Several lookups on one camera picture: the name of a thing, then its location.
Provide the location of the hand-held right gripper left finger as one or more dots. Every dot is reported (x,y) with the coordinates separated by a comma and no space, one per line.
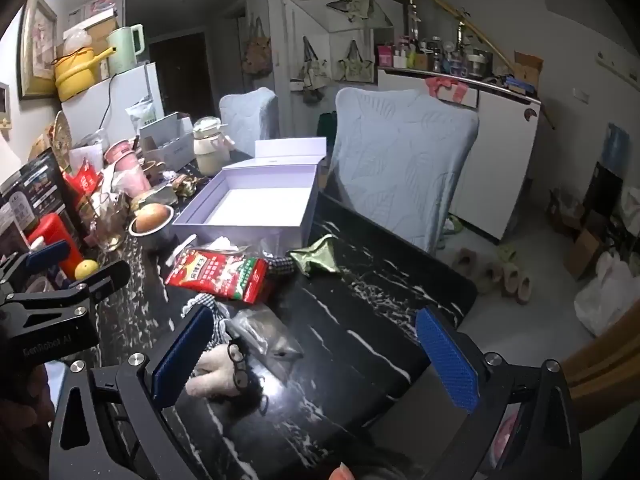
(182,355)

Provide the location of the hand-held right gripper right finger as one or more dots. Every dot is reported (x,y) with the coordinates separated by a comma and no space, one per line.
(447,360)

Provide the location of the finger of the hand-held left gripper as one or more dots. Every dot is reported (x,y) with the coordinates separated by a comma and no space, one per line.
(105,280)
(47,255)

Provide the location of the plush doll with glasses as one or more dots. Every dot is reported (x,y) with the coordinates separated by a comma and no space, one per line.
(215,375)

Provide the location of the clear plastic bag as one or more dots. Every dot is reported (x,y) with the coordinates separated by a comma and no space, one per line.
(265,330)

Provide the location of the red snack packet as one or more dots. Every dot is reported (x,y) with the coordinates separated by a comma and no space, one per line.
(215,275)

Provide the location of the checkered cloth pouch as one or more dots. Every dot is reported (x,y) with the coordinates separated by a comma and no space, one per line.
(282,265)

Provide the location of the green foil packet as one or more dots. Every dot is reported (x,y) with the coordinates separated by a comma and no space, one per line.
(315,257)

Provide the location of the lavender gift box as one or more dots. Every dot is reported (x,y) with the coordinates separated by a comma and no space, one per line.
(260,205)

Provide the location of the person's right hand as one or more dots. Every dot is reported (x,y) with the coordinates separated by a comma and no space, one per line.
(342,474)

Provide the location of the small white bottle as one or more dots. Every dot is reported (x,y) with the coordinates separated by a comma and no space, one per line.
(37,244)

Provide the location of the yellow lemon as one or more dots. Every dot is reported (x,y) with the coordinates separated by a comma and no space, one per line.
(86,270)

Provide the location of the red plastic container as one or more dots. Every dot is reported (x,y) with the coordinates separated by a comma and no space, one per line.
(55,230)

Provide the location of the glass cup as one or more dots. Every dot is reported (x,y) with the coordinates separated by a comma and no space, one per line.
(112,230)

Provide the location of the black printed bag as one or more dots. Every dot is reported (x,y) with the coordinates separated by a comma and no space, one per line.
(30,190)

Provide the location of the round orange fruit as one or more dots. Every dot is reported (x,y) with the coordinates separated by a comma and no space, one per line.
(150,217)

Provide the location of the red printed packet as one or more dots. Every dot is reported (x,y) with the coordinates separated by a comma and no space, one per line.
(82,177)

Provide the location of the pink cup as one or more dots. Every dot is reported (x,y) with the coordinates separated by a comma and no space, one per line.
(130,170)

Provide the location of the brown mug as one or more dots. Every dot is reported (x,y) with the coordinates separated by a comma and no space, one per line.
(152,170)

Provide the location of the woven plate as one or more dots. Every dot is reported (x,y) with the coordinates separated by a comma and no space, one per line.
(62,135)

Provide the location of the green slippers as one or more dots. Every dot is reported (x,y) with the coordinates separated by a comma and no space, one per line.
(506,251)

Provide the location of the brown snack packet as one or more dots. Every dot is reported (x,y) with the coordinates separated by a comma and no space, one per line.
(185,185)

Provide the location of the white carton box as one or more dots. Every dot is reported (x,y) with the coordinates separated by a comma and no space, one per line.
(170,152)

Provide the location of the white refrigerator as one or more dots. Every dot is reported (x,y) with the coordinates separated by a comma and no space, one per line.
(85,110)

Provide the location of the cream teapot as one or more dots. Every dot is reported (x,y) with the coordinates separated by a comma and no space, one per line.
(210,155)

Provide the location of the white green pouch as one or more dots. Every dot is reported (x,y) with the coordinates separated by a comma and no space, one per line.
(142,117)

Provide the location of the white plastic bag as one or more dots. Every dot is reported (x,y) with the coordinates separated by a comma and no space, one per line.
(605,295)

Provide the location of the small cardboard box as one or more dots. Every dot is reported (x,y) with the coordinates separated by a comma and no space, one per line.
(582,255)

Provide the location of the yellow pot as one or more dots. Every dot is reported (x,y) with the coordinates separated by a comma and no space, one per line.
(72,77)

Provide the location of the light blue covered chair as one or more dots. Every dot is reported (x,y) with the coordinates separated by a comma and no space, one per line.
(250,115)
(400,160)

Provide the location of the white cabinet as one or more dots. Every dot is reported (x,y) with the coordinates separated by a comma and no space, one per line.
(500,160)

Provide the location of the framed picture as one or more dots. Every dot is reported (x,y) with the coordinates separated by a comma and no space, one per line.
(37,45)

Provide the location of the green electric kettle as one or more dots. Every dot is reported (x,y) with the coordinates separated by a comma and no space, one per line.
(122,52)

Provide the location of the dark door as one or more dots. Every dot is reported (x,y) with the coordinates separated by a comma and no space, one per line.
(180,75)

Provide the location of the black panel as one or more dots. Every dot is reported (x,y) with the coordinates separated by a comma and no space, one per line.
(602,190)

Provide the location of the pink cloth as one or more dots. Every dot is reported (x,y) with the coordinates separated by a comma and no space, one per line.
(445,89)

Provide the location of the blue water jug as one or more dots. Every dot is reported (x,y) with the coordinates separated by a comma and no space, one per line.
(616,147)

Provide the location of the brown tote bag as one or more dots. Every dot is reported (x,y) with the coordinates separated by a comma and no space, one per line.
(257,55)

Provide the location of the beige tote bag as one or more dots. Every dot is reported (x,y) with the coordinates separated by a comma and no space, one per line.
(355,67)
(312,72)

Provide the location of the open cardboard box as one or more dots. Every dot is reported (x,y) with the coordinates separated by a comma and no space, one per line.
(527,70)

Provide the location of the row of bottles and jars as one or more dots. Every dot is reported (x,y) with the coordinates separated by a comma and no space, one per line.
(440,57)

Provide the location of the pink paper bag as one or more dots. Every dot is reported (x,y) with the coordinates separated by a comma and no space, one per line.
(386,56)

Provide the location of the bamboo pole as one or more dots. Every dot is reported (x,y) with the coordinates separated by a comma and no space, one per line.
(492,45)

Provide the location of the brown wooden post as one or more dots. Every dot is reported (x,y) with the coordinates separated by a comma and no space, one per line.
(610,370)

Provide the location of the white wall rail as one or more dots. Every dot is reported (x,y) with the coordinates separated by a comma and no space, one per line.
(617,62)

